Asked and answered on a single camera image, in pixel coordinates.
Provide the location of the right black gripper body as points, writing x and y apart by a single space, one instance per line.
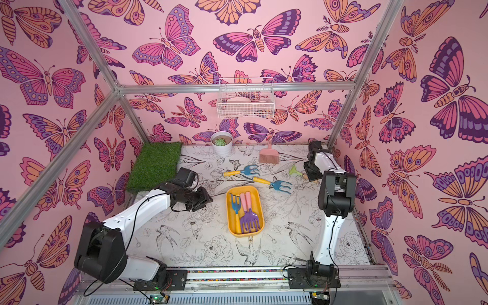
313 168

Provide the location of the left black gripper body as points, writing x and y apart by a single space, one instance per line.
196 199

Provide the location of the green hoe wooden handle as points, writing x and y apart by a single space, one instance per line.
294 171

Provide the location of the blue fork yellow handle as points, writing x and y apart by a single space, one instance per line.
249 170
277 185

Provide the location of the blue rake yellow handle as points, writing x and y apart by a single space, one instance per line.
236 206

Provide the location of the purple rake pink handle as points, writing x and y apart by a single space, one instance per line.
243 218
252 219

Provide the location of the yellow plastic storage tray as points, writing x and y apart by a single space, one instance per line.
256 207

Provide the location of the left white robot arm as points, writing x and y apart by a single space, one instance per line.
103 246

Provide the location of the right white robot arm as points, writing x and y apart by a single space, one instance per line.
336 199

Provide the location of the pink hand brush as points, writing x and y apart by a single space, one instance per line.
268 155

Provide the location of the green artificial grass mat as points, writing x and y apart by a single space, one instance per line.
157 163

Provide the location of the white pot with succulent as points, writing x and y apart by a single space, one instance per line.
222 143

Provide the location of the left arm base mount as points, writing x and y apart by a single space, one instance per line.
168 280

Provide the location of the white wire wall basket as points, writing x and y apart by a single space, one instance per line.
246 98

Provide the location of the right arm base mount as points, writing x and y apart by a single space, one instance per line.
299 279

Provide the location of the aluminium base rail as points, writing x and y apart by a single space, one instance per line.
251 285

